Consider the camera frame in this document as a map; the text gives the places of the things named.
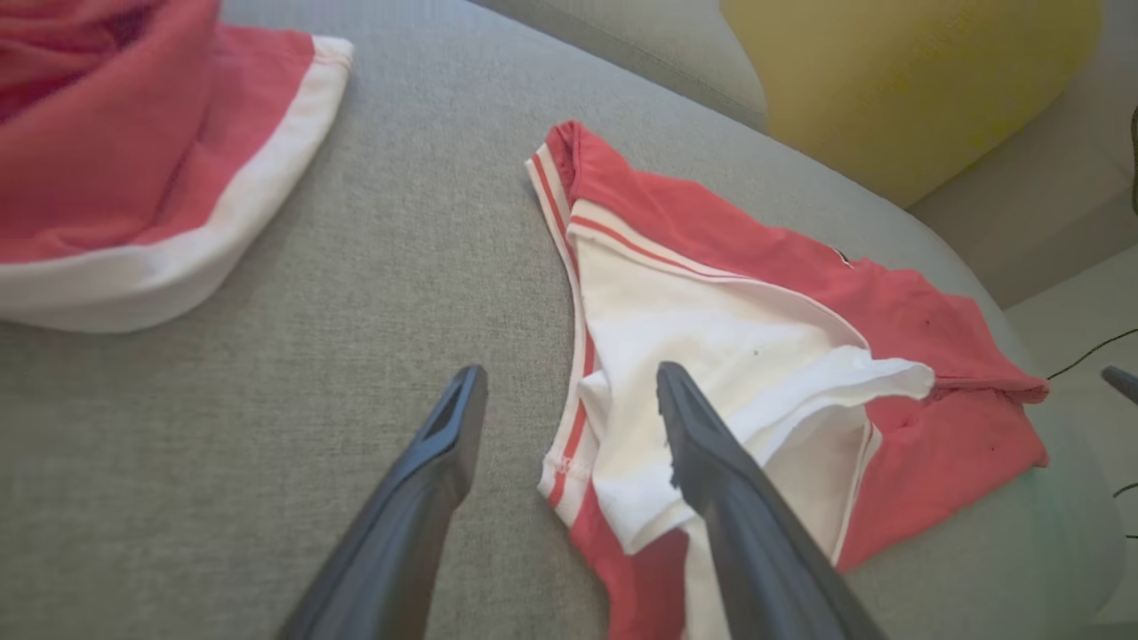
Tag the red shorts white hem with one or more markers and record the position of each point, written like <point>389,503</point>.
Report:
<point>133,160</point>

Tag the red basketball jersey white trim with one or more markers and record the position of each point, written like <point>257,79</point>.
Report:
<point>756,227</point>

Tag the light grey sofa section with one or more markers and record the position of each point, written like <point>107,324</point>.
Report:
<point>667,44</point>

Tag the yellow sofa cushion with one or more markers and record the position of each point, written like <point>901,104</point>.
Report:
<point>907,89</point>

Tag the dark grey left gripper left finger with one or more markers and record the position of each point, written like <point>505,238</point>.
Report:
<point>391,542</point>

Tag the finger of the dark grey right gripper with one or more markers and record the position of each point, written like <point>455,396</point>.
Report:
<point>1125,382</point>

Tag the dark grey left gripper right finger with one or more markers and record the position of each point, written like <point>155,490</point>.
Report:
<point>756,551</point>

